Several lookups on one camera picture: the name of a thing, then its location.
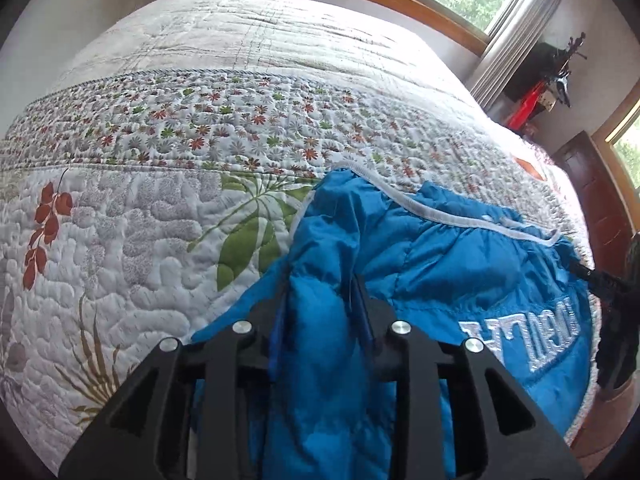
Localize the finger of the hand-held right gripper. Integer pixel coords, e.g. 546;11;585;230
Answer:
569;256;640;311

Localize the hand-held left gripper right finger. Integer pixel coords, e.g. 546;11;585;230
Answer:
350;275;586;480

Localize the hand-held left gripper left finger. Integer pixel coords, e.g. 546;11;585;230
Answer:
59;282;296;480

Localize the blue puffer jacket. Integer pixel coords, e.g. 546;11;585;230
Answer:
190;166;598;480

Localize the dark wooden headboard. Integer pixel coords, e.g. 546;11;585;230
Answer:
552;130;640;276

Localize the narrow wooden framed window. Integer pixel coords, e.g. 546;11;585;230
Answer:
595;95;640;191

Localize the red hanging bag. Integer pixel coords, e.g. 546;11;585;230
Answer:
505;82;546;131

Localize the wooden coat rack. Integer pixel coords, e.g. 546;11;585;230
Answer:
547;32;587;108

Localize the floral quilted bedspread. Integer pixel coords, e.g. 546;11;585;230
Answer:
0;0;596;461

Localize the grey curtain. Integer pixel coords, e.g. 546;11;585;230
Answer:
467;0;581;111

